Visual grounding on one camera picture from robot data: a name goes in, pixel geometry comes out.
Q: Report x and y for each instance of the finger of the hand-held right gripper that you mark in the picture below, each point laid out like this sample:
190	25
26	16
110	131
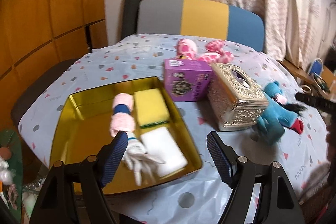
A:
312	102

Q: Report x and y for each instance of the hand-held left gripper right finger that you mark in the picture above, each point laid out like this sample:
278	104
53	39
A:
218	158

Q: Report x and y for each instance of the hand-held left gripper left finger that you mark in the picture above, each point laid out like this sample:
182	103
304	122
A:
115	155

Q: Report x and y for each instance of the red cloth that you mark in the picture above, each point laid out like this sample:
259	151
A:
298	126

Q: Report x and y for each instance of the pink towel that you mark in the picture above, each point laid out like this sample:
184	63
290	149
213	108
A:
122	121

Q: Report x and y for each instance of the gold tin box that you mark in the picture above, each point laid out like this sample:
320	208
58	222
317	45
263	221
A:
84	129

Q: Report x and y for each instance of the blue plush toy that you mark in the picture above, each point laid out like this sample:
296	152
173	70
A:
273	116

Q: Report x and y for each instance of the white foam sponge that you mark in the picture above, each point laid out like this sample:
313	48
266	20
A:
162	150

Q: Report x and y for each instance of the yellow and green sponge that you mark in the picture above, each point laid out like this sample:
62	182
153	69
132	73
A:
151	106

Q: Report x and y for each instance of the blue folding chair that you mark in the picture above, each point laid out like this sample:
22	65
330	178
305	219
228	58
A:
316	67

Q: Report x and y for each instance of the wooden side table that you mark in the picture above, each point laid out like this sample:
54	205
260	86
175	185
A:
296	69

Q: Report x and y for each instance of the ornate silver tissue box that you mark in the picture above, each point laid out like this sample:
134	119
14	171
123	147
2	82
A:
231	103

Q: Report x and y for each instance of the purple cardboard box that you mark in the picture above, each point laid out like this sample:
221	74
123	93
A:
183	74

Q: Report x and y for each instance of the green floral decoration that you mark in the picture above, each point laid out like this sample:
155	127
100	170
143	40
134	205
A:
13	140

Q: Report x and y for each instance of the pink spotted plush toy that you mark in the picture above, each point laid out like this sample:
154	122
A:
189	48

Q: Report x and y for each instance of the grey yellow blue chair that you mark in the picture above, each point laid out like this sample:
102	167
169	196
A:
202	16

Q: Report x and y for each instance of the black rolled mat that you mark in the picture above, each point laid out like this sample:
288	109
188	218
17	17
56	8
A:
131	14

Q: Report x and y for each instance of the orange wooden wardrobe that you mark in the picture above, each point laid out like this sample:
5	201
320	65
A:
39	3

